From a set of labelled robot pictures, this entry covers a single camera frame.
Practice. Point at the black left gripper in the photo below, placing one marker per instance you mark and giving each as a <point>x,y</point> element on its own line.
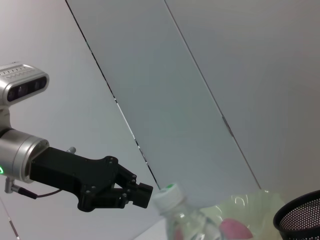
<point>75,175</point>

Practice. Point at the black mesh pen holder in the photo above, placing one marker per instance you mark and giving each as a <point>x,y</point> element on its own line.
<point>300,217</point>

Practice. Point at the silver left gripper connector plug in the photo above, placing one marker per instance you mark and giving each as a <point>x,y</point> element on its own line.
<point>71,150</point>

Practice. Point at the pink peach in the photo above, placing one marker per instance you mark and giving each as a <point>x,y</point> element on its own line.
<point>235,228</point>

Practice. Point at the white backdrop board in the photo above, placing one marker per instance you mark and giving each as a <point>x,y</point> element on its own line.
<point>162,100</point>
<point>62,100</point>
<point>262,75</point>

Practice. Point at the pale green glass fruit plate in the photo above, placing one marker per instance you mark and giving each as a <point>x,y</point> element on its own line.
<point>260,212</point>

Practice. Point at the clear green label water bottle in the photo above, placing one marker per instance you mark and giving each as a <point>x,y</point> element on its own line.
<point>167,197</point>

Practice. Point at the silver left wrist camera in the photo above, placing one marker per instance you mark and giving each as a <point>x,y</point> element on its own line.
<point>22,85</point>

